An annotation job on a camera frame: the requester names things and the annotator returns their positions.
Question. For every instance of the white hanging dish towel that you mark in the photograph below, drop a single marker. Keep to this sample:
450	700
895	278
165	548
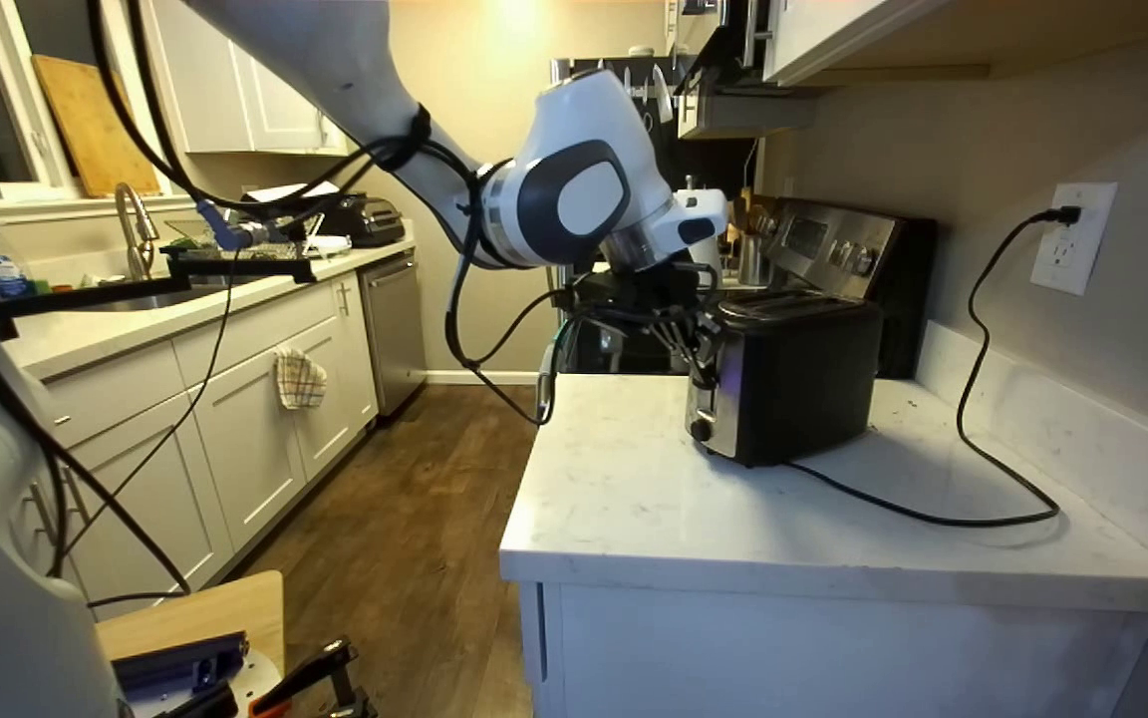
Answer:
295	382

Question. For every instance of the white rounded machine housing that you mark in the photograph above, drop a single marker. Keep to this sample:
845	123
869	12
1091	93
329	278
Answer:
2	599

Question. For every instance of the grey range hood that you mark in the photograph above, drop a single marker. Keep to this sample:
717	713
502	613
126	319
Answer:
735	113

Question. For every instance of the stainless steel stove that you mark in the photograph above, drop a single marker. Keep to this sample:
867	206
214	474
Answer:
854	245

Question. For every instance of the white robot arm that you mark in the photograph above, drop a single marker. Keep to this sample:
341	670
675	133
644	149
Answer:
576	200

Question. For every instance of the white kitchen cabinets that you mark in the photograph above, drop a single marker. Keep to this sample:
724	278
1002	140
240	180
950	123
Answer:
236	93
240	440

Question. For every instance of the white upper cabinet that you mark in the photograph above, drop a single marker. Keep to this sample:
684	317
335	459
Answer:
947	33

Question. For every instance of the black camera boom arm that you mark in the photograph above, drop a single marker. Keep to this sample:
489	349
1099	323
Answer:
138	282

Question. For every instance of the black round stack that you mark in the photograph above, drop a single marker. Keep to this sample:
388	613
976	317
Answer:
381	224

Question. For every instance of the white wall outlet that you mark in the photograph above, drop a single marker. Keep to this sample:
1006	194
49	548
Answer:
1084	261

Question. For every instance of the black box with white top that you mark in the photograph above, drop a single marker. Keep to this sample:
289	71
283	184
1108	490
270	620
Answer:
317	214

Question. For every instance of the stainless steel dishwasher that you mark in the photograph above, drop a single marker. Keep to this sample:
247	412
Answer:
390	334

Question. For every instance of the blue flat item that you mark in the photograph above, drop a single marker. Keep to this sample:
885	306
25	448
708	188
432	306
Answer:
179	662

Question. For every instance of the wooden cutting board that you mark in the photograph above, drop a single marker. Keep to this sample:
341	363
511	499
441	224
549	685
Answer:
90	127

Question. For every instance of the white upper kitchen cabinets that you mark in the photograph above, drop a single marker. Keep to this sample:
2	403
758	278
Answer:
236	93

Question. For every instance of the white island cabinet base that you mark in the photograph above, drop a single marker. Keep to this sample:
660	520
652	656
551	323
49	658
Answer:
840	652

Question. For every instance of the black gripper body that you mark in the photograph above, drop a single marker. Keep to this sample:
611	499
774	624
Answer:
675	289

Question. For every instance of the white lower kitchen cabinets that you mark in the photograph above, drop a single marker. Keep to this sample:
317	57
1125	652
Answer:
240	440

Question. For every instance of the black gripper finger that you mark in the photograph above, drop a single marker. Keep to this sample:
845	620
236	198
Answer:
679	343
712	343

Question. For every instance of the blue bottle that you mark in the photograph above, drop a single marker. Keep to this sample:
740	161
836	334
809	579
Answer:
4	282

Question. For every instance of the red and black tool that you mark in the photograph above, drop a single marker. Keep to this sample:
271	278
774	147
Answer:
317	680

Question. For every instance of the wooden stool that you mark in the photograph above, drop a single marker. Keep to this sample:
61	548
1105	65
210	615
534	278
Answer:
200	613

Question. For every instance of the black and silver toaster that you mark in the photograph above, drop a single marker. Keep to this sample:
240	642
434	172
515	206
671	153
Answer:
800	386

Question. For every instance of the metal kitchen faucet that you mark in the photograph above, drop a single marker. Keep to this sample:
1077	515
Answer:
138	224

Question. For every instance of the white window frame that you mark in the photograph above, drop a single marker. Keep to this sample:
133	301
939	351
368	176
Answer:
69	210

